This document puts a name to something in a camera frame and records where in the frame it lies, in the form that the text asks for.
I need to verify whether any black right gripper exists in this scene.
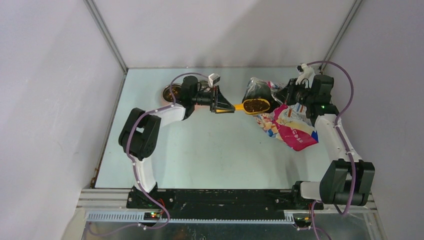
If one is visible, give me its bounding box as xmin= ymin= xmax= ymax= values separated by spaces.
xmin=274 ymin=78 xmax=316 ymax=107

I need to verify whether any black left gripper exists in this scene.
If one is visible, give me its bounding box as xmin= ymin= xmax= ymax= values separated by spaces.
xmin=191 ymin=85 xmax=235 ymax=115

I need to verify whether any yellow plastic food scoop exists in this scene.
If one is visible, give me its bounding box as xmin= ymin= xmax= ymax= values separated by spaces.
xmin=234 ymin=98 xmax=271 ymax=115

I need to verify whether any colourful cat food bag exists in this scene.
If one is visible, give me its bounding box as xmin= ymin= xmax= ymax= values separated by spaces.
xmin=242 ymin=77 xmax=319 ymax=151

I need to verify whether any pink double pet feeder base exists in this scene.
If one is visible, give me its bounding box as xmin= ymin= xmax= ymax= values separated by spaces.
xmin=190 ymin=98 xmax=212 ymax=111

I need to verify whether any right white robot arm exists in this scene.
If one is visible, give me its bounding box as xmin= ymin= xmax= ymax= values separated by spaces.
xmin=285 ymin=74 xmax=375 ymax=209

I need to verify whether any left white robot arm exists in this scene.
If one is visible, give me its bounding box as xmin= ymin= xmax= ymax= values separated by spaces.
xmin=118 ymin=72 xmax=236 ymax=208

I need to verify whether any brown kibble pet food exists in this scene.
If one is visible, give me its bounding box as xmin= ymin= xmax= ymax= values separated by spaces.
xmin=243 ymin=98 xmax=270 ymax=114

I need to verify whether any left steel bowl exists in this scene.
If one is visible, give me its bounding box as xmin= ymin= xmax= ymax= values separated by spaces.
xmin=161 ymin=83 xmax=182 ymax=103

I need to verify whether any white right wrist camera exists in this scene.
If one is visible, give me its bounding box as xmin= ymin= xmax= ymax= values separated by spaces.
xmin=295 ymin=63 xmax=315 ymax=85

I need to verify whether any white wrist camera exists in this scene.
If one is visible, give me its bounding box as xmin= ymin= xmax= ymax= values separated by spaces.
xmin=295 ymin=63 xmax=315 ymax=85
xmin=208 ymin=73 xmax=221 ymax=88

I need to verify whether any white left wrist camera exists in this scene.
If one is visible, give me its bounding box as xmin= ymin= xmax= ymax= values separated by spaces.
xmin=208 ymin=73 xmax=221 ymax=88

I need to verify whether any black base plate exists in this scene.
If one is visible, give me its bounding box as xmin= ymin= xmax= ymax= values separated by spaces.
xmin=126 ymin=187 xmax=313 ymax=218

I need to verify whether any aluminium corner post right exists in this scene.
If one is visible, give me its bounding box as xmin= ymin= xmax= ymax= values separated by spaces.
xmin=323 ymin=0 xmax=364 ymax=61

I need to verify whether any aluminium corner post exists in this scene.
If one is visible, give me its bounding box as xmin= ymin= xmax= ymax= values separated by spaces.
xmin=83 ymin=0 xmax=129 ymax=75
xmin=323 ymin=0 xmax=364 ymax=61

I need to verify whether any aluminium corner post left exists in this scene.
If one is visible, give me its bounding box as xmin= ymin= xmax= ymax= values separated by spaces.
xmin=83 ymin=0 xmax=129 ymax=75

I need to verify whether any grey slotted cable duct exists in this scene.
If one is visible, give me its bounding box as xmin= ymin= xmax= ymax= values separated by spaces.
xmin=85 ymin=210 xmax=295 ymax=224

